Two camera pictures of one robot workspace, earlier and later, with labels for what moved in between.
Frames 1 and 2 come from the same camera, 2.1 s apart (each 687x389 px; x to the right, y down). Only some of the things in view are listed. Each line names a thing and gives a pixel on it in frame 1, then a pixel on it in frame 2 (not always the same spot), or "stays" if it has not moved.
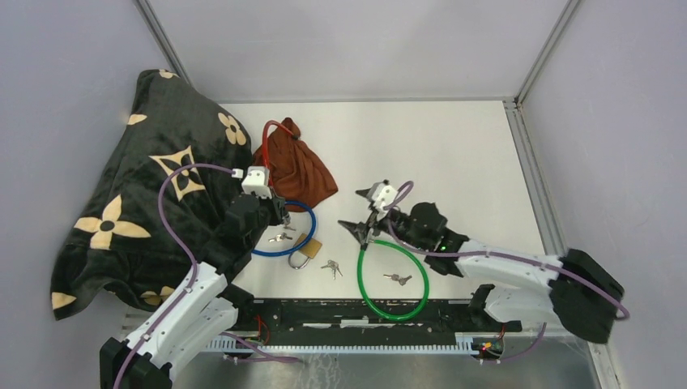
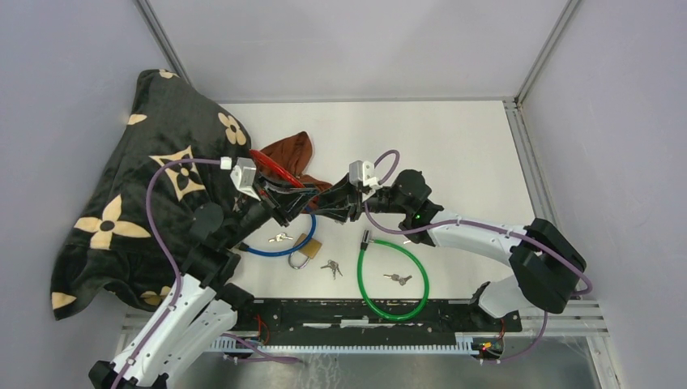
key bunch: x=334 y=266 stays
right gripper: x=360 y=229 -> x=347 y=198
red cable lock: x=265 y=137 -> x=275 y=169
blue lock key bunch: x=280 y=237 stays
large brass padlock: x=309 y=250 stays
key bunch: x=396 y=277 stays
